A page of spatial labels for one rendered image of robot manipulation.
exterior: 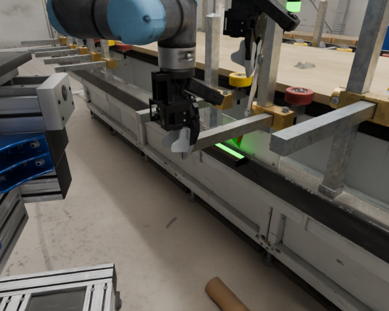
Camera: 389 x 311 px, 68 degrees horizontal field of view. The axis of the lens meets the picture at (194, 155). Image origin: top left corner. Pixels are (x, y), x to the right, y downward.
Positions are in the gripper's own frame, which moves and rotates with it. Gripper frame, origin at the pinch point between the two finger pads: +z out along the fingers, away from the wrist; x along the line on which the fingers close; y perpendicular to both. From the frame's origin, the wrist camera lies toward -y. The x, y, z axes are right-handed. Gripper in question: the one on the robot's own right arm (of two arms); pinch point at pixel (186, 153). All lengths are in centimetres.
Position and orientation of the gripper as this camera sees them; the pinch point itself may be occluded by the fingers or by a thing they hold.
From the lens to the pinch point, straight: 69.0
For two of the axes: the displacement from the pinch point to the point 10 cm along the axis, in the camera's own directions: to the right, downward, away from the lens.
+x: 6.0, 3.8, -7.1
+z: -0.1, 8.8, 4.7
